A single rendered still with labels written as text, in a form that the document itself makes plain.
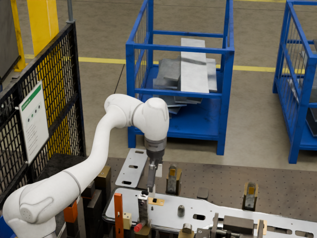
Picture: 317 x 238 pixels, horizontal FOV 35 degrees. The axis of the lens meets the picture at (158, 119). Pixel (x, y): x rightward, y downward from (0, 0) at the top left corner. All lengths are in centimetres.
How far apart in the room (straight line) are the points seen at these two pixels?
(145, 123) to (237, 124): 270
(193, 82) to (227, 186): 152
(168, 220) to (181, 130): 206
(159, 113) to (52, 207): 57
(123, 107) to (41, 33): 63
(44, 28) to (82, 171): 91
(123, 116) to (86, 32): 444
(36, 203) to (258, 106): 355
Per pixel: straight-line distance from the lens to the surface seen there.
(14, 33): 535
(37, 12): 236
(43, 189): 159
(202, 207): 220
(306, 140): 419
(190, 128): 415
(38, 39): 241
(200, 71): 430
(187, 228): 197
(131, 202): 221
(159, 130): 192
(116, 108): 196
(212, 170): 288
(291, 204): 275
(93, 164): 171
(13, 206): 172
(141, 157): 246
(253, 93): 509
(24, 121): 213
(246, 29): 656
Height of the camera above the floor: 250
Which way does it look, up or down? 33 degrees down
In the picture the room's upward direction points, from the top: 1 degrees clockwise
